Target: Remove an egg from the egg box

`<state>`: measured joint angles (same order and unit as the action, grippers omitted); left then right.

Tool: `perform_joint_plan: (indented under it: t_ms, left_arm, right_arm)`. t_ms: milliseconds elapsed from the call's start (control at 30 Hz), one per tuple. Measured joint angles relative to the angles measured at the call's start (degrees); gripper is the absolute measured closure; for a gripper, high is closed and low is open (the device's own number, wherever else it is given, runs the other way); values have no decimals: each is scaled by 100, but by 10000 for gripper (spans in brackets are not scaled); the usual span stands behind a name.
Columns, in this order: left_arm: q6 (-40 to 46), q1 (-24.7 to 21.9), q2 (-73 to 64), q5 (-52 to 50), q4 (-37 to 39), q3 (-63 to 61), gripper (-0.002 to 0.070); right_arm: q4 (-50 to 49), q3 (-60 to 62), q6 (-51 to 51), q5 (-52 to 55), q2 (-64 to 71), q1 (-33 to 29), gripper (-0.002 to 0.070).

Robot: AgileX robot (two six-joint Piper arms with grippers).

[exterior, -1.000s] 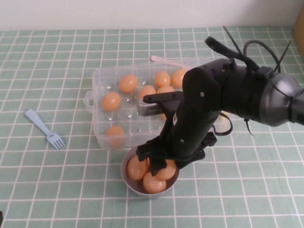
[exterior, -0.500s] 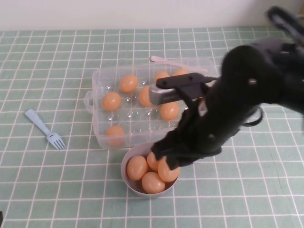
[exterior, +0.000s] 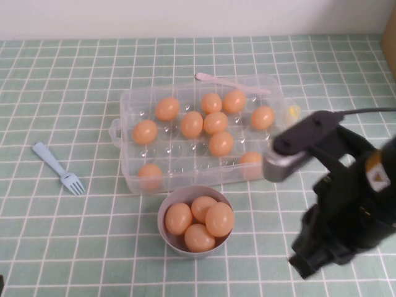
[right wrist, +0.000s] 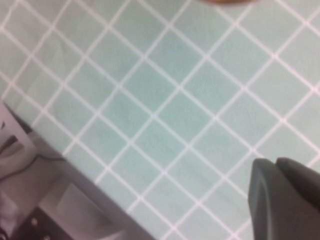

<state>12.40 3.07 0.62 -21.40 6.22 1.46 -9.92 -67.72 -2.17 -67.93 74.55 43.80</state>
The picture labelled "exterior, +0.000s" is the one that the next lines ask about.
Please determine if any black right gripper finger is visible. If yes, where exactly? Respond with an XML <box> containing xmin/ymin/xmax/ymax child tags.
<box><xmin>289</xmin><ymin>252</ymin><xmax>321</xmax><ymax>279</ymax></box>
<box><xmin>321</xmin><ymin>246</ymin><xmax>357</xmax><ymax>267</ymax></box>

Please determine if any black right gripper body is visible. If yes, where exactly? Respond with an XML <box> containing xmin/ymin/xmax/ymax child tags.
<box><xmin>289</xmin><ymin>126</ymin><xmax>396</xmax><ymax>267</ymax></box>

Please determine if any brown egg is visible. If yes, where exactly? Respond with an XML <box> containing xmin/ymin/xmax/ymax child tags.
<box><xmin>191</xmin><ymin>196</ymin><xmax>219</xmax><ymax>224</ymax></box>
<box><xmin>164</xmin><ymin>202</ymin><xmax>194</xmax><ymax>236</ymax></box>
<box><xmin>184</xmin><ymin>223</ymin><xmax>217</xmax><ymax>253</ymax></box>
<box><xmin>132</xmin><ymin>119</ymin><xmax>158</xmax><ymax>145</ymax></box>
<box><xmin>209</xmin><ymin>131</ymin><xmax>235</xmax><ymax>157</ymax></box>
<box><xmin>137</xmin><ymin>163</ymin><xmax>163</xmax><ymax>191</ymax></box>
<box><xmin>203</xmin><ymin>111</ymin><xmax>229</xmax><ymax>135</ymax></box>
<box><xmin>250</xmin><ymin>105</ymin><xmax>276</xmax><ymax>130</ymax></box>
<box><xmin>200</xmin><ymin>92</ymin><xmax>223</xmax><ymax>114</ymax></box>
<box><xmin>222</xmin><ymin>89</ymin><xmax>248</xmax><ymax>114</ymax></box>
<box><xmin>239</xmin><ymin>151</ymin><xmax>264</xmax><ymax>180</ymax></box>
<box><xmin>180</xmin><ymin>111</ymin><xmax>204</xmax><ymax>139</ymax></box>
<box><xmin>205</xmin><ymin>202</ymin><xmax>235</xmax><ymax>238</ymax></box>
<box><xmin>155</xmin><ymin>97</ymin><xmax>181</xmax><ymax>122</ymax></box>

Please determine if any clear plastic egg box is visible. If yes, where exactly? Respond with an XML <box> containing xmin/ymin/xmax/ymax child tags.
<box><xmin>108</xmin><ymin>74</ymin><xmax>303</xmax><ymax>194</ymax></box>

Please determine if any brown cardboard box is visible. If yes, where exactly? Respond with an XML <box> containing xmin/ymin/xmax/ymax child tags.
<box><xmin>381</xmin><ymin>12</ymin><xmax>396</xmax><ymax>72</ymax></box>

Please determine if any yellow plastic piece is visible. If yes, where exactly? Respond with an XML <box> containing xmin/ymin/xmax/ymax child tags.
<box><xmin>286</xmin><ymin>104</ymin><xmax>303</xmax><ymax>121</ymax></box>

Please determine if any light blue plastic fork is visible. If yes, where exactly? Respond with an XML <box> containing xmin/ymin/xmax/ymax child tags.
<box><xmin>32</xmin><ymin>141</ymin><xmax>87</xmax><ymax>196</ymax></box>

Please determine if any grey round bowl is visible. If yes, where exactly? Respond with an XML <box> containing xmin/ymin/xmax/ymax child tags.
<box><xmin>157</xmin><ymin>184</ymin><xmax>235</xmax><ymax>259</ymax></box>

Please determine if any pink plastic spoon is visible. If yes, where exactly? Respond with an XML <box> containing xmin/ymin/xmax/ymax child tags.
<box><xmin>194</xmin><ymin>72</ymin><xmax>273</xmax><ymax>95</ymax></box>

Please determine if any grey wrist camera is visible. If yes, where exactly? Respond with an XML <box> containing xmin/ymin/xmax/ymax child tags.
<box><xmin>262</xmin><ymin>147</ymin><xmax>312</xmax><ymax>184</ymax></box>

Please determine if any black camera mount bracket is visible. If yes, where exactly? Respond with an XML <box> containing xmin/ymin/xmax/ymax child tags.
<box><xmin>272</xmin><ymin>110</ymin><xmax>352</xmax><ymax>174</ymax></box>

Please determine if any black camera cable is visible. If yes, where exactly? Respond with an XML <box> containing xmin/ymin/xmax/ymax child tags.
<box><xmin>335</xmin><ymin>106</ymin><xmax>396</xmax><ymax>118</ymax></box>

